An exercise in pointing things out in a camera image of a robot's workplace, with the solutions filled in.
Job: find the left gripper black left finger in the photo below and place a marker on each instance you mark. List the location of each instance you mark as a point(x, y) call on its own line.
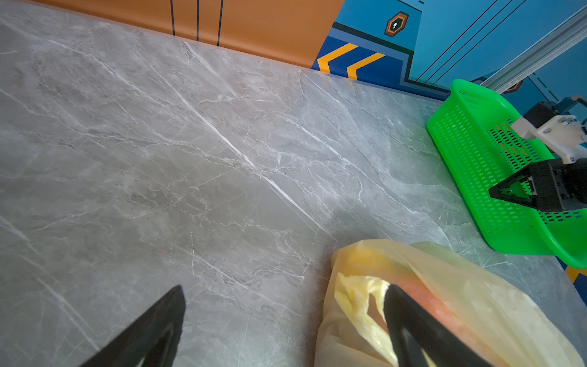
point(151, 340)

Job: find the right aluminium frame post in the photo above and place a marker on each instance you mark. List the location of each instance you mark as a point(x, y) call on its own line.
point(563, 37)

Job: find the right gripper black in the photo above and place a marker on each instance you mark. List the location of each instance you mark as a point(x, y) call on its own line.
point(549, 185)

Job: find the green plastic basket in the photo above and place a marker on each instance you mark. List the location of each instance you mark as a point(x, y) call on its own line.
point(472, 130)

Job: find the translucent yellowish plastic bag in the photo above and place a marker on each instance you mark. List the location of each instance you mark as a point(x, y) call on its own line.
point(491, 316)

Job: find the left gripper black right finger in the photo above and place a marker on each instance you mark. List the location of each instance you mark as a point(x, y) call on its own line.
point(418, 338)

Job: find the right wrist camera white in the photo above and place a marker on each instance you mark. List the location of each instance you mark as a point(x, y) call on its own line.
point(552, 124)

